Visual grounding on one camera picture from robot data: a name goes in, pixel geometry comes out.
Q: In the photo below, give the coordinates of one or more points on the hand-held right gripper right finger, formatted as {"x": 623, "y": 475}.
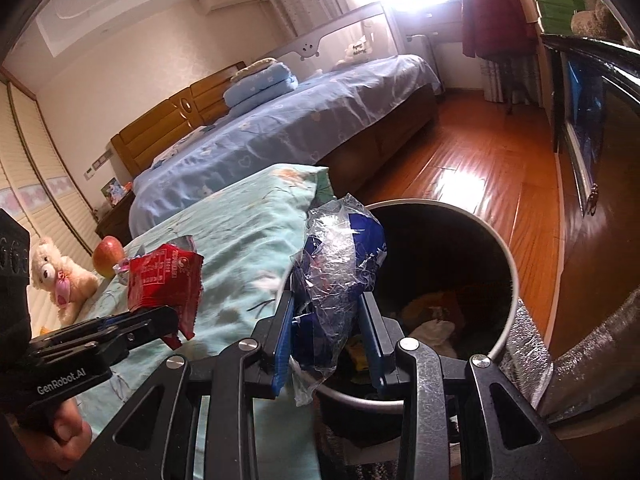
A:
{"x": 372, "y": 345}

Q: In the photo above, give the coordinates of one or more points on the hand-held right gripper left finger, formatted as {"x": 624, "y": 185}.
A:
{"x": 282, "y": 340}

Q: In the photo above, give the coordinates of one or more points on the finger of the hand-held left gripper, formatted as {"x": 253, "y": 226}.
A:
{"x": 150, "y": 325}
{"x": 115, "y": 320}

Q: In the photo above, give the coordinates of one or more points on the red snack wrapper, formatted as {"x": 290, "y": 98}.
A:
{"x": 160, "y": 280}

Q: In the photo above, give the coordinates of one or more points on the yellow snack packet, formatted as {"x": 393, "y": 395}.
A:
{"x": 425, "y": 307}

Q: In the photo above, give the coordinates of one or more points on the blue and clear plastic wrapper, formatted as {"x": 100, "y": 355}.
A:
{"x": 340, "y": 260}

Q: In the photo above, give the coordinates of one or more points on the round black trash bin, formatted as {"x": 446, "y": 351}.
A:
{"x": 450, "y": 240}

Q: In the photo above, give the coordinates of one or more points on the person's left hand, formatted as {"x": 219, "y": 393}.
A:
{"x": 72, "y": 422}

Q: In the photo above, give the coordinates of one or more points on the yellow red apple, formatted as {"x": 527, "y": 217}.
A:
{"x": 107, "y": 257}

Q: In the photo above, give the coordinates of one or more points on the white teddy bear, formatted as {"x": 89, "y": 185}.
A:
{"x": 50, "y": 270}

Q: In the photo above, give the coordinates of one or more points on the dark wooden nightstand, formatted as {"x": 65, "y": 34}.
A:
{"x": 117, "y": 217}

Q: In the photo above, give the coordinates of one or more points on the teal floral blanket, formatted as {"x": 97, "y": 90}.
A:
{"x": 240, "y": 240}

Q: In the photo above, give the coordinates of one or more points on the white slatted wardrobe doors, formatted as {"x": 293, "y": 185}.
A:
{"x": 45, "y": 160}

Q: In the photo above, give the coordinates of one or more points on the wooden headboard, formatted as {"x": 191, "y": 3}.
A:
{"x": 165, "y": 120}

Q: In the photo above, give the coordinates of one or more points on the silver foil bag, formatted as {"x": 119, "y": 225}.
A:
{"x": 590, "y": 355}

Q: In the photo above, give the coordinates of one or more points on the bed with blue sheet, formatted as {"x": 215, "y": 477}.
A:
{"x": 300, "y": 120}

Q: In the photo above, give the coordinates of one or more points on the folded blue quilt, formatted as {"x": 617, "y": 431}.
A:
{"x": 260, "y": 90}

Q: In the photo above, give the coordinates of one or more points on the pale flat cushion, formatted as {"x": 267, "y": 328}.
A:
{"x": 252, "y": 67}

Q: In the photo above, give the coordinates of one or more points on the dark coat rack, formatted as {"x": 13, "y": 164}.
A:
{"x": 509, "y": 100}

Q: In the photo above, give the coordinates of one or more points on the small white plush toy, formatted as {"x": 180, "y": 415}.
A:
{"x": 357, "y": 54}

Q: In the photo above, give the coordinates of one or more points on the black glass cabinet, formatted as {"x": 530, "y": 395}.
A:
{"x": 580, "y": 100}

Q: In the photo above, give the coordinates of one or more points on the dark red coat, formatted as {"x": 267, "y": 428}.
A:
{"x": 495, "y": 10}

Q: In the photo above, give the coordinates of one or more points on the stack of green boxes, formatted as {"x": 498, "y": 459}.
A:
{"x": 555, "y": 0}

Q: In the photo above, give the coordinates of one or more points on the brown teddy bear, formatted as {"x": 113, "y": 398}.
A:
{"x": 590, "y": 20}

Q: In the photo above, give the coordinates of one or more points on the small picture frame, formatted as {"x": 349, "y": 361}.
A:
{"x": 112, "y": 191}

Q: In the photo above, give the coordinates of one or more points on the grey bed guard rail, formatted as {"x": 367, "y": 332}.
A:
{"x": 320, "y": 40}

